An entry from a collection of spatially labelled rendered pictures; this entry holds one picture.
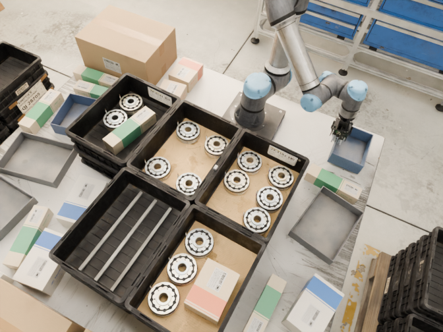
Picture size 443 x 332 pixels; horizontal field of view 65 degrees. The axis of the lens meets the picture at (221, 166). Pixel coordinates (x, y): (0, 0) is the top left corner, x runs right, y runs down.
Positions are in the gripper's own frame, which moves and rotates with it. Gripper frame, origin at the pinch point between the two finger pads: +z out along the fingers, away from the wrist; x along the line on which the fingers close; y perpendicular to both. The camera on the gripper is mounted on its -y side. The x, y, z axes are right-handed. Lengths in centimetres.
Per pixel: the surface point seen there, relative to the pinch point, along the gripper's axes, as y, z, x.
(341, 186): 22.6, 2.1, 9.5
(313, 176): 23.6, 1.0, -3.1
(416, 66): -141, 50, 32
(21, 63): 19, 11, -192
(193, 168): 50, -10, -48
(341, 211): 30.8, 8.0, 13.3
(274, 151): 29.8, -14.2, -20.7
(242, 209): 56, -8, -22
